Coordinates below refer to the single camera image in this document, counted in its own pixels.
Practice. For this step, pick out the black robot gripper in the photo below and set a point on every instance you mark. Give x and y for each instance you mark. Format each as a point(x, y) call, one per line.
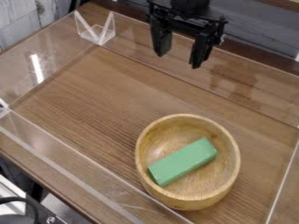
point(191, 17)

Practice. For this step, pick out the green rectangular block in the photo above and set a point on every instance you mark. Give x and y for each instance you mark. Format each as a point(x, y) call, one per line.
point(181, 162)

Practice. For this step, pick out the brown wooden bowl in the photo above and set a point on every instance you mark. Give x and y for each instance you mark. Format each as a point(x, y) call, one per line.
point(204, 186)

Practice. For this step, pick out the clear acrylic corner bracket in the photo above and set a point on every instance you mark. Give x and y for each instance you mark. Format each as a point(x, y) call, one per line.
point(95, 33)

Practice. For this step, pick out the grey metal frame with bolt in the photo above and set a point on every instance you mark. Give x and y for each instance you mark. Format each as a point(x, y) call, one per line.
point(47, 217)

